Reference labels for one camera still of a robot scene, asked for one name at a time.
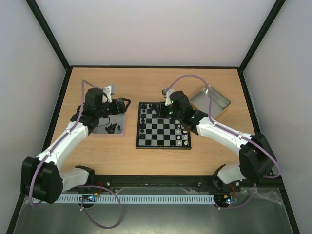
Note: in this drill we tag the pink tin with black pieces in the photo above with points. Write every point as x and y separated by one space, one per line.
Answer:
99 131

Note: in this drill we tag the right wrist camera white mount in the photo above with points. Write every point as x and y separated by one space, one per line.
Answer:
166 93

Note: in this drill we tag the light blue slotted cable duct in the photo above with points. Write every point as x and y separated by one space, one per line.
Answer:
136 199

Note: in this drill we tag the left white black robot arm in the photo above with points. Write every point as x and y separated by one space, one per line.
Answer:
50 161

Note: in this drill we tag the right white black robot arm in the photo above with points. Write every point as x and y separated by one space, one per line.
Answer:
255 154

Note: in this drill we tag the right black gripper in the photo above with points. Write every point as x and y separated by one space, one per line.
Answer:
159 108

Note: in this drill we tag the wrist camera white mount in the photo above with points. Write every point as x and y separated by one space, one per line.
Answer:
108 91
166 93

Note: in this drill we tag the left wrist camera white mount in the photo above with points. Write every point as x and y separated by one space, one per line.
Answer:
108 91

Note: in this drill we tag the gold silver empty tin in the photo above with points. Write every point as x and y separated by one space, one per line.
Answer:
201 100

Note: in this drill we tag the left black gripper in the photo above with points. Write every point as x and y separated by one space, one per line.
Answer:
123 109

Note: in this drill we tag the black aluminium frame rail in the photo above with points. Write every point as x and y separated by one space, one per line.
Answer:
156 181

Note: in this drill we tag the black silver chess board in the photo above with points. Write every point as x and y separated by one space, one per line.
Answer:
160 133

